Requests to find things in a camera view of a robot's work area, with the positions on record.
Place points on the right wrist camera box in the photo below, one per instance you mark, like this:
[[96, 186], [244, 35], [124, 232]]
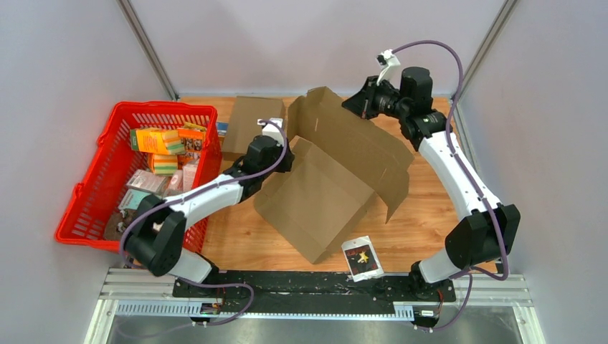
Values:
[[389, 64]]

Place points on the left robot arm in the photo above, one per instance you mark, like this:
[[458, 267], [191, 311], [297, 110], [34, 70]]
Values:
[[155, 237]]

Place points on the plastic bag with printed card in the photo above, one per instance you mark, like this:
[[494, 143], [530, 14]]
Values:
[[362, 260]]

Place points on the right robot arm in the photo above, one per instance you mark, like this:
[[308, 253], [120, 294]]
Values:
[[487, 227]]

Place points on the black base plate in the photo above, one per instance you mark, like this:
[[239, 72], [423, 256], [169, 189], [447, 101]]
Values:
[[321, 293]]

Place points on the teal packaged item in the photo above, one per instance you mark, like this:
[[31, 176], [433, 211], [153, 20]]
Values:
[[132, 199]]

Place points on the pink packaged item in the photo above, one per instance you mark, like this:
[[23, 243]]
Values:
[[147, 181]]

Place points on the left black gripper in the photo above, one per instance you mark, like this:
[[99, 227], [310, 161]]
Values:
[[287, 165]]

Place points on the cardboard box stack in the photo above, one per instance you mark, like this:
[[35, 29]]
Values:
[[342, 164]]

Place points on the orange snack packet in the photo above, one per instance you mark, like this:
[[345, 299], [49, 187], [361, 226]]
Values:
[[192, 136]]

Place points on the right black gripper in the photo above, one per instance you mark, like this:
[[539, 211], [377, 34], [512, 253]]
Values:
[[363, 102]]

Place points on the red plastic shopping basket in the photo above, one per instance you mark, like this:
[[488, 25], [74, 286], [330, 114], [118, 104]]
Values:
[[97, 196]]

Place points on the orange sponge pack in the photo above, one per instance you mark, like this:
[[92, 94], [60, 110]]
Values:
[[156, 141]]

